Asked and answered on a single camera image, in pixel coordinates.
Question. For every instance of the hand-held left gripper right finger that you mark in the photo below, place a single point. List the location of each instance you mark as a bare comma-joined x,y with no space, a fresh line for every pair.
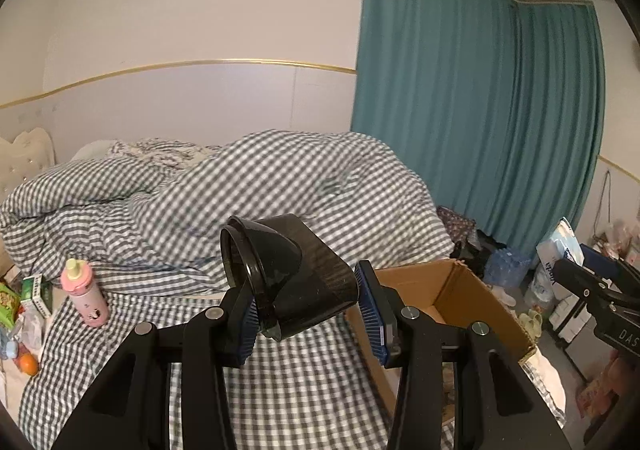
371,317

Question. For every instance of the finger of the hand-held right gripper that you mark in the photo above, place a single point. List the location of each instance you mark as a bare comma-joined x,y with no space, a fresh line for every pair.
615,265
590,282

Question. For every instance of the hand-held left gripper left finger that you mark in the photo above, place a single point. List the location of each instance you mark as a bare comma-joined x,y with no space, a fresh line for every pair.
247,332

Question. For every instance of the blue and white tissue pack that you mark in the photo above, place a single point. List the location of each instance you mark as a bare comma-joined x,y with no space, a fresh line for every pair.
557,250

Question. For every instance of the brown cardboard box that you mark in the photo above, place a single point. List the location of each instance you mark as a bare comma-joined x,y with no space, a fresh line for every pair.
415,285

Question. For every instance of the black plastic container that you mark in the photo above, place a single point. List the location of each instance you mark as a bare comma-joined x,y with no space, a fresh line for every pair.
310,280

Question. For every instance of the person's right hand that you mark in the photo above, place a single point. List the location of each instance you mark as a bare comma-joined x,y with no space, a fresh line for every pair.
597,390

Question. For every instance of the white floor appliance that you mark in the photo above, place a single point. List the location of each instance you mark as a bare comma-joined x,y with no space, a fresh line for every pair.
570,322

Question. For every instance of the large clear water jug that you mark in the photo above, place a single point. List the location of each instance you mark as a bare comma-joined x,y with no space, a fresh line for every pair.
540,297

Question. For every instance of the green slipper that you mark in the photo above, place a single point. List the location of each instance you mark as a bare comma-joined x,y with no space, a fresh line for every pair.
526,322
537,320

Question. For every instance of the grey checkered bed sheet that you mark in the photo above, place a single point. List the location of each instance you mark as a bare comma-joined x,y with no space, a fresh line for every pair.
310,380

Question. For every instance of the pack of water bottles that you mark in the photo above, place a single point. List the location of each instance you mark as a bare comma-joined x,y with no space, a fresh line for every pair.
507,267

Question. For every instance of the white slipper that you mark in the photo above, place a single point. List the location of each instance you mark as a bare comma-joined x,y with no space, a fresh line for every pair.
506,297

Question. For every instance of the black bag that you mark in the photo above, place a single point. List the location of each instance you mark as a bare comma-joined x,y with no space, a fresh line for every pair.
480,252

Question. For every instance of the dark patterned gift bag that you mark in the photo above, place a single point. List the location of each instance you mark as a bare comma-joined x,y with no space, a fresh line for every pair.
456,225

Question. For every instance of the grey checkered duvet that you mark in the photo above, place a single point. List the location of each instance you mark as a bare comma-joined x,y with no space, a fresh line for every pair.
250,180

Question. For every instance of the teal curtain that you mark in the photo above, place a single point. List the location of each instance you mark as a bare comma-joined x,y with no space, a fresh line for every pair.
560,120
440,90

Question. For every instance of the pink baby bottle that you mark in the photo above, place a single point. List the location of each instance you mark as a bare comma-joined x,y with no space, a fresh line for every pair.
86,297

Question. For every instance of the floral patterned blanket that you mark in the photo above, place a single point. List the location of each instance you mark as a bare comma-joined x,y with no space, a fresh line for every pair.
160,154

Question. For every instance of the green and white box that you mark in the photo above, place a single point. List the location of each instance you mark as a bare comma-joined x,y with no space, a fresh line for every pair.
37,296

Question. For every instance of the white plastic bag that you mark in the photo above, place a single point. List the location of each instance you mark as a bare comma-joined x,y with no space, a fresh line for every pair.
31,332

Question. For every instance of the orange fruit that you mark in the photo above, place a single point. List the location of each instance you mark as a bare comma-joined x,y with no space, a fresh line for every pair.
28,365

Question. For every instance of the white pillow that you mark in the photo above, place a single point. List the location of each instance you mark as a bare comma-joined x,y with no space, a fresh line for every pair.
92,151

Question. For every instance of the green snack packet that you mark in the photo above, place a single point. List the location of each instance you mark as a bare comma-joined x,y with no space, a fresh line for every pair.
9,306

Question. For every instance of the small blue item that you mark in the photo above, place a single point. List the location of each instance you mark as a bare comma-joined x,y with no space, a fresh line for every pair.
6,349

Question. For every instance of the cream tufted headboard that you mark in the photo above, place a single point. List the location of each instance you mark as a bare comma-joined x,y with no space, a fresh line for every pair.
25,160

